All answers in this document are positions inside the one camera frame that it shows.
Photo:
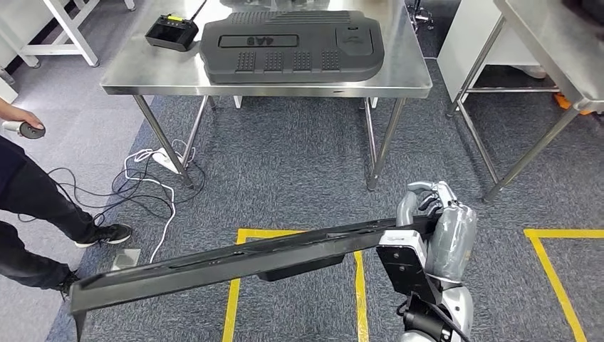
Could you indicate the orange bag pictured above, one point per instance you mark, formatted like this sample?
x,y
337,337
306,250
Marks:
x,y
564,101

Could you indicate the long black plastic part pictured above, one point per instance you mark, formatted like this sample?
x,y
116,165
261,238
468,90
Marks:
x,y
212,269

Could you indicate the black round handheld controller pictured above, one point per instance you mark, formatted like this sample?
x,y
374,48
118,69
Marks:
x,y
34,133

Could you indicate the yellow floor tape square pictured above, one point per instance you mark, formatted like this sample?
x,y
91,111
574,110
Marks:
x,y
231,302
557,283

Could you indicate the steel workbench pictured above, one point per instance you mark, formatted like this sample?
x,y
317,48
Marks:
x,y
155,71
557,47

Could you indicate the black remote controller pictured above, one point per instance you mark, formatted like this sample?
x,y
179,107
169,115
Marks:
x,y
170,35

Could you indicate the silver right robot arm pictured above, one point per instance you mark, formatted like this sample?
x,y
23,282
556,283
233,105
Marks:
x,y
460,307

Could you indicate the person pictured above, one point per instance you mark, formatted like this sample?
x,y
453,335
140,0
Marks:
x,y
531,71
28,189

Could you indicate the metal floor outlet box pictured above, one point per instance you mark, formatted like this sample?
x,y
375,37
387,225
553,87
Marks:
x,y
126,259

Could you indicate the white board panel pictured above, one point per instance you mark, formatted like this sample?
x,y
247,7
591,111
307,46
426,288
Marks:
x,y
472,37

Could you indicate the white frame table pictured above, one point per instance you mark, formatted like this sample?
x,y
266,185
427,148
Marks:
x,y
71,28
129,4

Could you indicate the large black moulded panel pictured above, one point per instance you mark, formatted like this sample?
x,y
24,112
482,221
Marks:
x,y
283,66

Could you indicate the white power strip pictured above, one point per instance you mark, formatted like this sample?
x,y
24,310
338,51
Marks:
x,y
165,159

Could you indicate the person's hand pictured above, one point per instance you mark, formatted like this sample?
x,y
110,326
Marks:
x,y
26,118

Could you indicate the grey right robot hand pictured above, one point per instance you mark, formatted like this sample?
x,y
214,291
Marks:
x,y
453,245

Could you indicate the black swivel chair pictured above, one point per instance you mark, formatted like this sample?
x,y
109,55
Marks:
x,y
420,16

